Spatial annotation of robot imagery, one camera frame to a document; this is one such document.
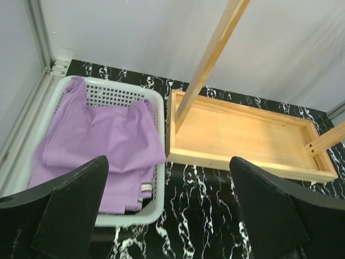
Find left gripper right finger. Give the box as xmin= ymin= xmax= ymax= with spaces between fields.
xmin=229 ymin=156 xmax=344 ymax=258

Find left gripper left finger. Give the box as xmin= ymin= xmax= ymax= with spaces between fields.
xmin=1 ymin=156 xmax=109 ymax=258

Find purple trousers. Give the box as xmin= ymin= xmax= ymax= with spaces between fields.
xmin=29 ymin=77 xmax=166 ymax=214

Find black trousers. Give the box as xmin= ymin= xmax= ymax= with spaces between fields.
xmin=124 ymin=198 xmax=151 ymax=215

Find wooden clothes rack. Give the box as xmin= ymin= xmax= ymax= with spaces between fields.
xmin=165 ymin=1 xmax=344 ymax=183

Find white plastic basket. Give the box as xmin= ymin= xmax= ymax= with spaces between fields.
xmin=0 ymin=75 xmax=165 ymax=227

